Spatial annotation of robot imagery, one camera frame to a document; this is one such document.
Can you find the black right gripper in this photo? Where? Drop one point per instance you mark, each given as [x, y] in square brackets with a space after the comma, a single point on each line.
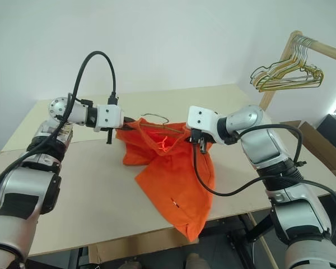
[197, 137]

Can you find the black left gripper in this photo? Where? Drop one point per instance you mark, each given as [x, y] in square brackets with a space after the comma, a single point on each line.
[109, 137]

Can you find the orange cloth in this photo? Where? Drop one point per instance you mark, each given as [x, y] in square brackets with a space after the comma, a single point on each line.
[170, 179]

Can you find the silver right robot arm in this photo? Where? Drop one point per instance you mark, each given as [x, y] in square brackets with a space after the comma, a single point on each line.
[268, 148]

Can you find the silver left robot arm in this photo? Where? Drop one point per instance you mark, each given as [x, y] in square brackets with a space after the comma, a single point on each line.
[22, 182]

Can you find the thin light wooden slat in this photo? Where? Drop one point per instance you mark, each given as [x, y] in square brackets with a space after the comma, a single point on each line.
[264, 243]

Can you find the open brown cardboard box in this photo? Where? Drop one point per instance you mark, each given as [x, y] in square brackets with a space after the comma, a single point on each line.
[319, 151]

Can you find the black case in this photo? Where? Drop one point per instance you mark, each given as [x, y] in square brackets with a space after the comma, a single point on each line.
[333, 127]

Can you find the wooden clothes rack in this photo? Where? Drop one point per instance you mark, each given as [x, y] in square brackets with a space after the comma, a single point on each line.
[324, 49]

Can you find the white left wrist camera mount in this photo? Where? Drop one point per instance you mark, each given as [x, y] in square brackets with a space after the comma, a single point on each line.
[109, 115]

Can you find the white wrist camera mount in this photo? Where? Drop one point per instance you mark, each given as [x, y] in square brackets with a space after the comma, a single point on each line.
[109, 115]
[201, 117]

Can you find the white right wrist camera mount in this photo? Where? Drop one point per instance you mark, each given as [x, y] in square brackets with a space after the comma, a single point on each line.
[201, 117]

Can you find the black metal table frame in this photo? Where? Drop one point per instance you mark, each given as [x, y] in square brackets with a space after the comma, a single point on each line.
[257, 232]

